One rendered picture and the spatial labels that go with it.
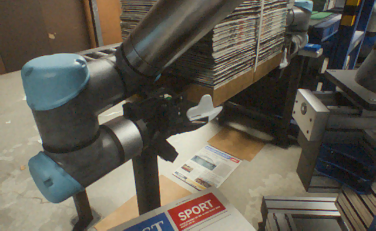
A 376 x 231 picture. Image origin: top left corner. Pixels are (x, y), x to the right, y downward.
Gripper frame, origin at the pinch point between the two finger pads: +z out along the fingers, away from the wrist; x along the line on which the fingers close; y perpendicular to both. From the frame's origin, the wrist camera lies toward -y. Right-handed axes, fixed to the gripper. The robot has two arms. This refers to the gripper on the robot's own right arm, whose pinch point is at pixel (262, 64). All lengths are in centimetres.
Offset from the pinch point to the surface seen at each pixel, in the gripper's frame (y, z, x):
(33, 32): -38, -48, -323
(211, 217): 3, 61, 21
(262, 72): 2.4, 12.8, 5.5
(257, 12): 18.4, 18.4, 4.4
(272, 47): 8.6, 9.0, 5.7
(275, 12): 17.7, 9.3, 5.1
